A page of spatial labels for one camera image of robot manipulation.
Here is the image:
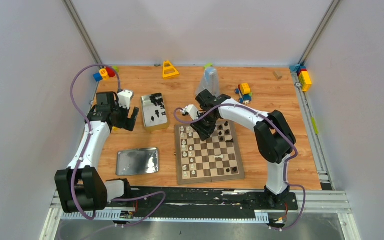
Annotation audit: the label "silver metal tin box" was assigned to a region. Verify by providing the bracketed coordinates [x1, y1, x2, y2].
[140, 94, 170, 132]

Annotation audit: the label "stacked coloured bricks corner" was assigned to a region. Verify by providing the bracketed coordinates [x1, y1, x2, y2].
[289, 64, 312, 92]

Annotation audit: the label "yellow cylinder block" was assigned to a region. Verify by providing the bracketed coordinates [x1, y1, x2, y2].
[99, 68, 110, 80]

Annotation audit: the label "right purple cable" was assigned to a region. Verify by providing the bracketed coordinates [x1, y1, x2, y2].
[173, 103, 307, 232]

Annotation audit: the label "wooden chess board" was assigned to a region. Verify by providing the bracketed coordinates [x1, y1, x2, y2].
[174, 120, 245, 185]

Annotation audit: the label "clear bubble wrap bag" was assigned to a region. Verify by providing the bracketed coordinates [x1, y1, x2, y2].
[195, 67, 221, 97]

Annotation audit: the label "blue cube block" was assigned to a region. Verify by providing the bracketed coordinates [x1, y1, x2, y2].
[93, 72, 103, 82]

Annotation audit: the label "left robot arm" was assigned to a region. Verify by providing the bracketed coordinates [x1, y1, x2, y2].
[54, 89, 139, 213]

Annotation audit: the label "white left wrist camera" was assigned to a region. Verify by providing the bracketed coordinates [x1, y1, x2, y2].
[117, 89, 134, 110]

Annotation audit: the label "green block behind bag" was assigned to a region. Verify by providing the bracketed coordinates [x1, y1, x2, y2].
[203, 62, 213, 69]

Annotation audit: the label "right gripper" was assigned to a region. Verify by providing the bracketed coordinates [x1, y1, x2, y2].
[190, 112, 219, 142]

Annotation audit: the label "silver tin lid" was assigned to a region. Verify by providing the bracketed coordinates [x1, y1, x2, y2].
[115, 147, 160, 176]

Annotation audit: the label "yellow trapezoid toy block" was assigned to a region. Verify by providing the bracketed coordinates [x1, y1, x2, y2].
[162, 60, 180, 80]

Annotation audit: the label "toy car blocks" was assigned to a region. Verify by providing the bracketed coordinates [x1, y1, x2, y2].
[234, 83, 253, 105]

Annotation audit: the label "pile of black chess pieces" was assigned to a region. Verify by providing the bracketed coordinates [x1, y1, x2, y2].
[149, 93, 165, 108]

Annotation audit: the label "small wooden block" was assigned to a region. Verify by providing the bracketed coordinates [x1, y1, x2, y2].
[273, 71, 283, 80]

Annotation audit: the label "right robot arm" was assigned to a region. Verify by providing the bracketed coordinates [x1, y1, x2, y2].
[181, 90, 298, 209]

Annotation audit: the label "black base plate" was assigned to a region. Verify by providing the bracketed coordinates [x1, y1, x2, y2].
[120, 186, 299, 211]

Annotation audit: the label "red cylinder block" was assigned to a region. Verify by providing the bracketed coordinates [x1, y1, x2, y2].
[105, 67, 116, 78]

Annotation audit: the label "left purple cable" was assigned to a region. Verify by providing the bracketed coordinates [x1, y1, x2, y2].
[70, 64, 167, 229]

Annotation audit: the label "purple cable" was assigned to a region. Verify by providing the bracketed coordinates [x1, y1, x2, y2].
[70, 64, 167, 229]
[173, 103, 307, 232]

